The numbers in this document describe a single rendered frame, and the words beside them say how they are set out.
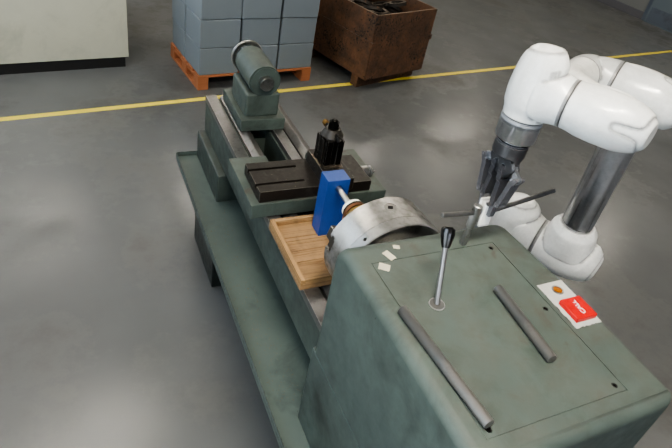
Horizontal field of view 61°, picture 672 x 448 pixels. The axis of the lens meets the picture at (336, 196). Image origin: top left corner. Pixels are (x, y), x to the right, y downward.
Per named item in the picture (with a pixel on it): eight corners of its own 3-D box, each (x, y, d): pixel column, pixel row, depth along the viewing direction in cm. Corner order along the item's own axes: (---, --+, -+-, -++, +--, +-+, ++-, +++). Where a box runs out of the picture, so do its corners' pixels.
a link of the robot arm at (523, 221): (490, 225, 218) (509, 178, 206) (534, 248, 211) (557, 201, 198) (472, 244, 207) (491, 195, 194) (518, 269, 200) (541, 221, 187)
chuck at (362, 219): (425, 288, 172) (449, 207, 154) (330, 313, 160) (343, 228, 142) (411, 268, 179) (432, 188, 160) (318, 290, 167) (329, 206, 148)
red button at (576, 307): (594, 320, 127) (598, 313, 126) (574, 325, 124) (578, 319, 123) (575, 300, 131) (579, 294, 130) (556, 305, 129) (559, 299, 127)
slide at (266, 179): (369, 190, 212) (371, 180, 209) (258, 203, 194) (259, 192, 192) (349, 163, 225) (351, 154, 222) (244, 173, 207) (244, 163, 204)
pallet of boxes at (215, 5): (275, 49, 549) (288, -62, 491) (309, 80, 504) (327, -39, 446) (170, 55, 498) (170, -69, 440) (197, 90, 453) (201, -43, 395)
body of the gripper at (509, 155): (539, 147, 123) (524, 182, 129) (515, 127, 129) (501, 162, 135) (512, 149, 120) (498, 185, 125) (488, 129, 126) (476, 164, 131)
